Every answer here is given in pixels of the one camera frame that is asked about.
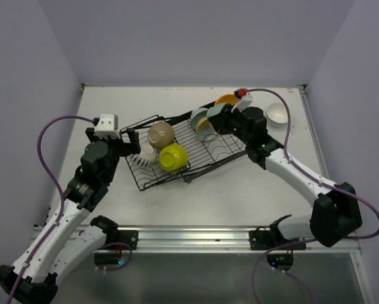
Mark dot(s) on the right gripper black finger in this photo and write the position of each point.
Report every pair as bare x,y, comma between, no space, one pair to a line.
218,122
231,109

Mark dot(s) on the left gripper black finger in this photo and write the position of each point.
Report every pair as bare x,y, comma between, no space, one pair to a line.
134,147
127,135

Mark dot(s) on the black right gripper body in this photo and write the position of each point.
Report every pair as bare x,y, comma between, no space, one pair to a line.
234,124

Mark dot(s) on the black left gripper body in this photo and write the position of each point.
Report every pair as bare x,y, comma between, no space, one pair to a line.
116,149

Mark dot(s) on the white blue striped bowl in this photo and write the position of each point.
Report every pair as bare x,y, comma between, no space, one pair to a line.
146,158

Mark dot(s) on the white ribbed bowl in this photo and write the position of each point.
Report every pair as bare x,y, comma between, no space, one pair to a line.
276,115

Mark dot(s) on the lime yellow bowl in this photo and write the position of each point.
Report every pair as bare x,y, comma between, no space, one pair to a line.
173,158

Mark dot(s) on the light green bowl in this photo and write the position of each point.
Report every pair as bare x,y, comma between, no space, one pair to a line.
214,113

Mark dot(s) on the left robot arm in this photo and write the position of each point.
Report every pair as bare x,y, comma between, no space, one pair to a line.
36,275

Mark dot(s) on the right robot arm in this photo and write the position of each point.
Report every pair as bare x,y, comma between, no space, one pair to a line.
335,211

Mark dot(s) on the orange yellow bowl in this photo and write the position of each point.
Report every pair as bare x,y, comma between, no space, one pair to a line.
227,98

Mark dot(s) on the yellow sun pattern bowl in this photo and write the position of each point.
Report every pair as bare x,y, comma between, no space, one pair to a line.
204,130

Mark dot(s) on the pale teal checked bowl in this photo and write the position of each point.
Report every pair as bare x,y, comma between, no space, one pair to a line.
196,116

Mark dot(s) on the beige bowl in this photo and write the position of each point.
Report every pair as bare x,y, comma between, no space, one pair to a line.
160,135

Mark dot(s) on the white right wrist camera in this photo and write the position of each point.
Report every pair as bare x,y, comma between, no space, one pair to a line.
244,100

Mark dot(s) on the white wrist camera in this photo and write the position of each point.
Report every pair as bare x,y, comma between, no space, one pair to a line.
244,100
107,126

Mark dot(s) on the black wire dish rack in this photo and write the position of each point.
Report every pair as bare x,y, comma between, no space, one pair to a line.
203,157

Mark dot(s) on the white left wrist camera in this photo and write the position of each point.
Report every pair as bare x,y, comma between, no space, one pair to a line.
107,126

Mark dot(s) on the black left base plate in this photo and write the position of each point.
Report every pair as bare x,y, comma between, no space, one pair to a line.
129,237

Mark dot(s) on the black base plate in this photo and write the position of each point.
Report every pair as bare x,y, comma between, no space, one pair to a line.
262,238
129,237

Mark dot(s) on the aluminium mounting rail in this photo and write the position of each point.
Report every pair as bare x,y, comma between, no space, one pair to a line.
215,239

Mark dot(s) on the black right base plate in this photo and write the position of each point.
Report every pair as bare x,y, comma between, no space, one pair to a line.
262,238

